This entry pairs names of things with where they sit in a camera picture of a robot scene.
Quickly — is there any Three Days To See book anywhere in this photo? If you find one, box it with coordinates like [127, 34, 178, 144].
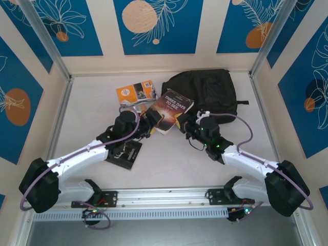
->
[145, 88, 195, 135]

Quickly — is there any orange torn travel book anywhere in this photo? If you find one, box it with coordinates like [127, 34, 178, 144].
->
[116, 79, 157, 106]

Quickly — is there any black book with antlers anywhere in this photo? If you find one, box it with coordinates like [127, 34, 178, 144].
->
[106, 140, 143, 171]

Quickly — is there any black backpack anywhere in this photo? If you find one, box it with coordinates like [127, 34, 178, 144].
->
[161, 68, 250, 124]

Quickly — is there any right controller board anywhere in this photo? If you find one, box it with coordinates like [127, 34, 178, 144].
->
[227, 206, 254, 223]

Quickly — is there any controller board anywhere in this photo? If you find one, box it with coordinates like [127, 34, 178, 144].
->
[227, 206, 254, 223]
[81, 208, 104, 219]

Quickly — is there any left controller board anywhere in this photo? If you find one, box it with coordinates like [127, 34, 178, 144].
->
[81, 208, 104, 219]

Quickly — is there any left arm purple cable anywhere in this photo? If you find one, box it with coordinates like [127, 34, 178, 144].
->
[20, 105, 141, 229]

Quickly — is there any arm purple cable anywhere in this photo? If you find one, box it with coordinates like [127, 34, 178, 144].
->
[202, 112, 314, 211]
[20, 105, 141, 229]

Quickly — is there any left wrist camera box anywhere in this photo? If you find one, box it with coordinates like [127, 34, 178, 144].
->
[146, 109, 165, 127]

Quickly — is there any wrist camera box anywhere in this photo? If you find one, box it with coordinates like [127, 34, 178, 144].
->
[146, 109, 165, 127]
[201, 117, 221, 139]

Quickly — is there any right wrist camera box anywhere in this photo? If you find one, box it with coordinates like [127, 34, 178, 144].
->
[201, 117, 221, 139]

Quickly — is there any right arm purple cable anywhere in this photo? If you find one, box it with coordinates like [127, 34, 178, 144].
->
[202, 112, 314, 211]

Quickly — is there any right black mount plate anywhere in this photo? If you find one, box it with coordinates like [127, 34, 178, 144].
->
[208, 188, 254, 206]

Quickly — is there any black mount plate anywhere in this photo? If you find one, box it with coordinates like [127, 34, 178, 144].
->
[208, 188, 254, 206]
[71, 190, 118, 208]

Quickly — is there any right aluminium side rail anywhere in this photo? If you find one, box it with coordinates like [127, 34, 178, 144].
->
[250, 73, 284, 165]

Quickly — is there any aluminium side rail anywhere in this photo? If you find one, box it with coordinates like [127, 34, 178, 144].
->
[250, 73, 284, 165]
[38, 75, 75, 192]

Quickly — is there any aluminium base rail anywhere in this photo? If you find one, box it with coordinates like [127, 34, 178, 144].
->
[57, 186, 270, 211]

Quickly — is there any left aluminium side rail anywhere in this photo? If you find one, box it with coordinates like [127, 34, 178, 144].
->
[38, 75, 75, 192]

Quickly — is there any left black mount plate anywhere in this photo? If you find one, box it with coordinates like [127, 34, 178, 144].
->
[71, 190, 118, 208]

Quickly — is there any white slotted cable duct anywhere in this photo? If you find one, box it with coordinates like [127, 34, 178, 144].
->
[33, 208, 229, 222]

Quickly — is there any left aluminium upright post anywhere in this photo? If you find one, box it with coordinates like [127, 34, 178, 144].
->
[19, 0, 72, 81]

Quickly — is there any aluminium upright post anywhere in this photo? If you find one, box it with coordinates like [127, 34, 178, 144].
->
[249, 0, 301, 79]
[19, 0, 72, 81]

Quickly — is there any right aluminium upright post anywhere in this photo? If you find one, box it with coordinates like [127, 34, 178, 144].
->
[249, 0, 301, 79]

